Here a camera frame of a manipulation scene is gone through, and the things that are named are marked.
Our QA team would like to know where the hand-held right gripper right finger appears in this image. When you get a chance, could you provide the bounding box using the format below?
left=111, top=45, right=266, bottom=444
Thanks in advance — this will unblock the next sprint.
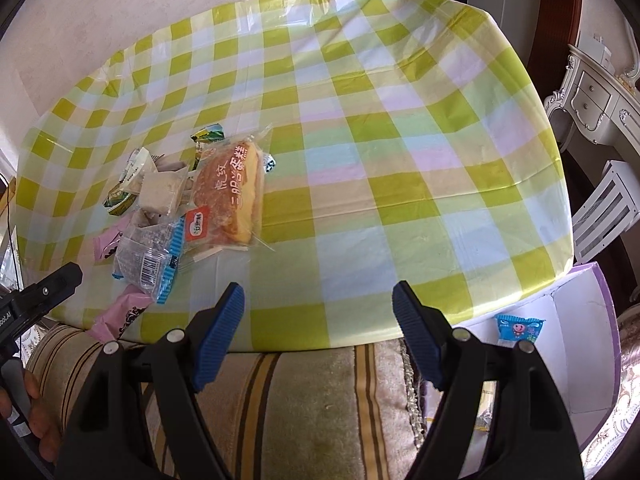
left=391, top=281, right=586, bottom=480

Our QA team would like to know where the small white box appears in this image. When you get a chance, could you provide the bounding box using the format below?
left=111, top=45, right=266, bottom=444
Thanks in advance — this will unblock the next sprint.
left=591, top=34, right=617, bottom=68

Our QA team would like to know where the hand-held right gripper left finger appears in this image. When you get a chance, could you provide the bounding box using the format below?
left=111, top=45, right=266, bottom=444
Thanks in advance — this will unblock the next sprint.
left=54, top=282, right=246, bottom=480

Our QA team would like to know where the striped beige sofa cushion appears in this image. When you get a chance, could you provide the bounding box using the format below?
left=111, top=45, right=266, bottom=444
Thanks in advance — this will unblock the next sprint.
left=25, top=325, right=426, bottom=480

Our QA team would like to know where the beige square snack packet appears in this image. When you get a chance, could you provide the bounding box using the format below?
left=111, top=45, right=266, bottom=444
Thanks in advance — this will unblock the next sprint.
left=136, top=169, right=190, bottom=217

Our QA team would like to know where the large orange cake bread package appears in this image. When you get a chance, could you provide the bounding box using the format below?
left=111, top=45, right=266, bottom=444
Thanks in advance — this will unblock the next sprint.
left=187, top=127, right=276, bottom=256

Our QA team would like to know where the white ornate dresser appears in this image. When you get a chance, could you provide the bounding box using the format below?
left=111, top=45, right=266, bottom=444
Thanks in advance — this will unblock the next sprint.
left=542, top=42, right=640, bottom=161

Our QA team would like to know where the white slatted stool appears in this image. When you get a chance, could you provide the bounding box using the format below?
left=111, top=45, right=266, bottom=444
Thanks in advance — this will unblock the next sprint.
left=570, top=160, right=633, bottom=266

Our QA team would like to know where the green checked plastic tablecloth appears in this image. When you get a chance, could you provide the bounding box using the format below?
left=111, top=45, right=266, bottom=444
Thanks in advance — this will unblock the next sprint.
left=14, top=0, right=572, bottom=351

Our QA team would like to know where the blue packet with pink face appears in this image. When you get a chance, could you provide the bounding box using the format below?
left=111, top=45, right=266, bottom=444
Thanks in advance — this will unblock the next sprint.
left=495, top=312, right=544, bottom=346

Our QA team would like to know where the light green triangular snack packet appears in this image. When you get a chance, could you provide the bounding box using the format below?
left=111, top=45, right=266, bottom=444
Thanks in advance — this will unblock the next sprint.
left=189, top=127, right=227, bottom=147

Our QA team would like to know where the small brown snack packet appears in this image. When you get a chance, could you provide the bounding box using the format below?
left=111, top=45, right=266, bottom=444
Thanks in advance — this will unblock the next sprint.
left=152, top=156, right=190, bottom=173

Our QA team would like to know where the person's left hand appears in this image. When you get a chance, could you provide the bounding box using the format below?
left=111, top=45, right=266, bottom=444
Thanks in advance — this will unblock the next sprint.
left=25, top=371, right=69, bottom=463

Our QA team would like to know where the floral patterned sofa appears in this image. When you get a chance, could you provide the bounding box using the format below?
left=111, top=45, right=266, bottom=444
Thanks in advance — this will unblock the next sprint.
left=580, top=305, right=640, bottom=480

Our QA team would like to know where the pink snack packet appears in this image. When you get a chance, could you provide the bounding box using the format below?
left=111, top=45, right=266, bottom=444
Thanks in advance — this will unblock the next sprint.
left=89, top=284, right=153, bottom=343
left=94, top=224, right=128, bottom=262

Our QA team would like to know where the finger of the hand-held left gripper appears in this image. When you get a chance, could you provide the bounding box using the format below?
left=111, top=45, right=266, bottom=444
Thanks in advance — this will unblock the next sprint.
left=12, top=262, right=84, bottom=329

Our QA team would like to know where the white box with purple rim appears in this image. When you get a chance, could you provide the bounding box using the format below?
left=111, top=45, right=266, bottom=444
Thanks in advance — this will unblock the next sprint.
left=425, top=260, right=623, bottom=480

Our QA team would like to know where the white biscuit snack packet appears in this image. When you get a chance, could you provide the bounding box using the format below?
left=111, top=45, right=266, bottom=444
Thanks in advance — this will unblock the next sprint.
left=122, top=147, right=152, bottom=186

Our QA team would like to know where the clear blue-edged snack packet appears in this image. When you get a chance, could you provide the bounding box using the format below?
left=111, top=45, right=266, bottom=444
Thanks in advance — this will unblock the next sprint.
left=111, top=217, right=187, bottom=306

